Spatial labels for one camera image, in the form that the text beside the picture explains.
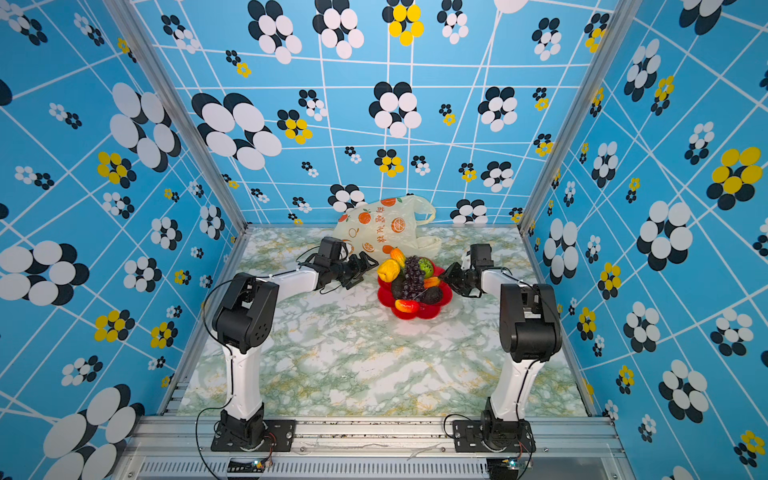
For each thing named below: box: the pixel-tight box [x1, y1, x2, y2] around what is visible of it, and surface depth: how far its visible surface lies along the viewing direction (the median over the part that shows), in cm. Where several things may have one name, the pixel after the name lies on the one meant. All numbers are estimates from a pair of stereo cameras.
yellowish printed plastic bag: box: [333, 195, 441, 263], surface depth 110 cm
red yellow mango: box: [394, 299, 419, 313], surface depth 95 cm
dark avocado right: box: [420, 286, 442, 305], surface depth 96 cm
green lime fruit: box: [418, 258, 434, 279], surface depth 101 cm
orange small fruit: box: [423, 276, 440, 289], surface depth 100 cm
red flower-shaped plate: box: [377, 259, 453, 320], surface depth 98 cm
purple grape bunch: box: [403, 255, 425, 301], surface depth 96 cm
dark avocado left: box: [392, 275, 404, 299], surface depth 98 cm
